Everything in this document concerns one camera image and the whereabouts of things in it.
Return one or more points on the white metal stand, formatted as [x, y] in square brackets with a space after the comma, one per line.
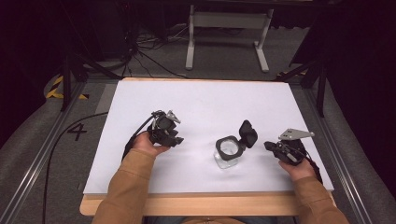
[229, 20]

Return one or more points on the black tripod stand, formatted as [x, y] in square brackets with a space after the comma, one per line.
[66, 84]
[320, 90]

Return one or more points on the dark curtain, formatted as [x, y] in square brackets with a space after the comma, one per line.
[361, 77]
[25, 46]

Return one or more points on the clear jar with black flip lid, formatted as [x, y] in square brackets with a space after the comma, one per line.
[229, 150]

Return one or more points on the person's left hand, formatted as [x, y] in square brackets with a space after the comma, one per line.
[145, 145]

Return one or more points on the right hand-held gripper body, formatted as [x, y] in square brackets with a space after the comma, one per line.
[292, 148]

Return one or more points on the yellow black hazard tape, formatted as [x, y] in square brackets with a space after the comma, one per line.
[53, 92]

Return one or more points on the person's right hand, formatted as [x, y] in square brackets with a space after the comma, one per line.
[298, 171]

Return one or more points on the white table cover sheet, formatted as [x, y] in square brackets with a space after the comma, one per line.
[202, 102]

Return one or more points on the aluminium floor rail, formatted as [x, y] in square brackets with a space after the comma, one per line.
[37, 161]
[342, 161]

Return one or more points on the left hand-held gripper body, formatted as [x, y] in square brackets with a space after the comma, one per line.
[164, 128]

